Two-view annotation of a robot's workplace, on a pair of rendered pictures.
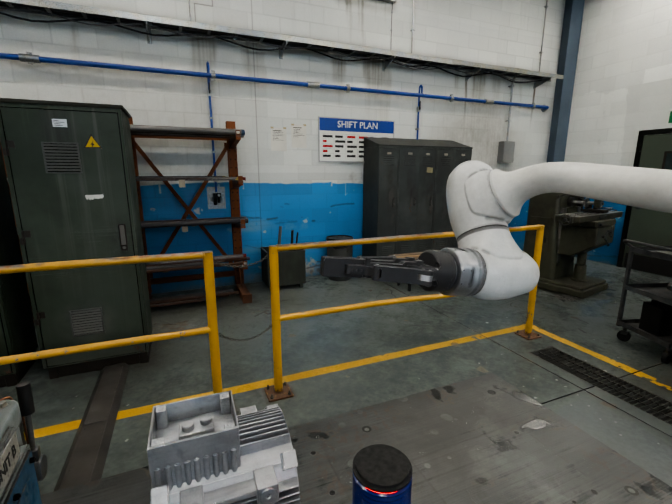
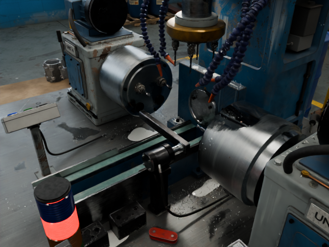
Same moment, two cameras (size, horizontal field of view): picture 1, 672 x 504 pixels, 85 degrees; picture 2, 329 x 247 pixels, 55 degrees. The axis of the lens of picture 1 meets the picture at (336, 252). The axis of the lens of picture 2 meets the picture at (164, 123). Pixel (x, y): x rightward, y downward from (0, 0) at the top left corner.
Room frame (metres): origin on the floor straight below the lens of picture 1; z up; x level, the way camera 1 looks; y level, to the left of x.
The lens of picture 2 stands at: (0.73, 0.06, 1.59)
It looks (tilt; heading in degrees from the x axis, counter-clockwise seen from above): 33 degrees down; 169
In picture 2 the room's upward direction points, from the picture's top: straight up
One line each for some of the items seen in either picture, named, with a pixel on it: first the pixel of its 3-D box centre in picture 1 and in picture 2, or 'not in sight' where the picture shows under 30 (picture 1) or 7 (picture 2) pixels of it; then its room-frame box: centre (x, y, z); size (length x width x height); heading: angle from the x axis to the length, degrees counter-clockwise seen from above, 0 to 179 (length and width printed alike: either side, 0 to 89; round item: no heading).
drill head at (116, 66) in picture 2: not in sight; (129, 76); (-0.51, 0.16, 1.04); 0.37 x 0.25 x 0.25; 26
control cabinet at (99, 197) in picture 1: (88, 242); not in sight; (2.77, 1.90, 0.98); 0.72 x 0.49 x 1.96; 113
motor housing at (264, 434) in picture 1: (226, 480); not in sight; (0.50, 0.18, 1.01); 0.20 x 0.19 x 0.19; 112
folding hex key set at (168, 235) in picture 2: not in sight; (163, 235); (0.13, 0.18, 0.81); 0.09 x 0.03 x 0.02; 63
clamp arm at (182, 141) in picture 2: not in sight; (162, 130); (-0.12, 0.22, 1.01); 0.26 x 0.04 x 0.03; 26
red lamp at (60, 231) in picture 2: not in sight; (60, 218); (0.32, -0.05, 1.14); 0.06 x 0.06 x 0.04
